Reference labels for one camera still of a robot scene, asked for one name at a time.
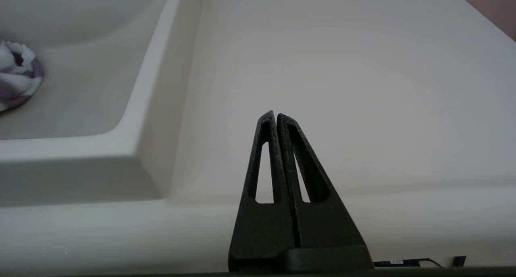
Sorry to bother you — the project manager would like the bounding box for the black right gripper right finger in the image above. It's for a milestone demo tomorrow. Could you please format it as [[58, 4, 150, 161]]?
[[277, 113, 374, 270]]

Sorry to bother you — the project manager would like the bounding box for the cream ceramic sink basin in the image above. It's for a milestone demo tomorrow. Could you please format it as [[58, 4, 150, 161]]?
[[0, 0, 186, 207]]

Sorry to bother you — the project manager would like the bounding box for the purple white striped towel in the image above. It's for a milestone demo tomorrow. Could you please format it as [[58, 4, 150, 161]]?
[[0, 40, 46, 113]]

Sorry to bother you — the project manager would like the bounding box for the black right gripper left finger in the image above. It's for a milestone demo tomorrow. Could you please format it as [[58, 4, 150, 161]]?
[[228, 110, 300, 272]]

